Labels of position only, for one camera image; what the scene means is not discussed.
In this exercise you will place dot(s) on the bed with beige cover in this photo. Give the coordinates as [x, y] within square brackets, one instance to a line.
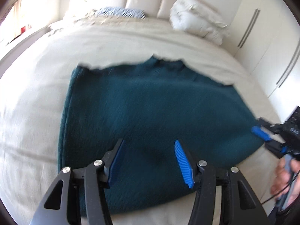
[30, 112]

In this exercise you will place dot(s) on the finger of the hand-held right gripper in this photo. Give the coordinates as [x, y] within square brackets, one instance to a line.
[276, 148]
[261, 132]

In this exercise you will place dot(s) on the white wardrobe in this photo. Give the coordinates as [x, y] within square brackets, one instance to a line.
[269, 39]

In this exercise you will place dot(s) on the zebra print pillow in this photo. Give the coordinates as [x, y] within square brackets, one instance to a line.
[121, 12]

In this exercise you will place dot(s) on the person's right hand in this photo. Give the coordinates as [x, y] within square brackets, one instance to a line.
[280, 182]

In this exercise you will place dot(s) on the small red box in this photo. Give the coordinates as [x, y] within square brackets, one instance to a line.
[24, 29]

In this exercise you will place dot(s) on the white crumpled duvet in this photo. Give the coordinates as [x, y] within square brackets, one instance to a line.
[196, 21]

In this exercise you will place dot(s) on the dark green knit sweater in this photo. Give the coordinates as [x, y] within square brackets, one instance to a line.
[145, 112]

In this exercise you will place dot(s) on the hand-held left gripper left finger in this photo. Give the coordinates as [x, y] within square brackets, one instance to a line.
[114, 161]

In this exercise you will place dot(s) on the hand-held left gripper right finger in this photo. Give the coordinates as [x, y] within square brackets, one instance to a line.
[184, 164]

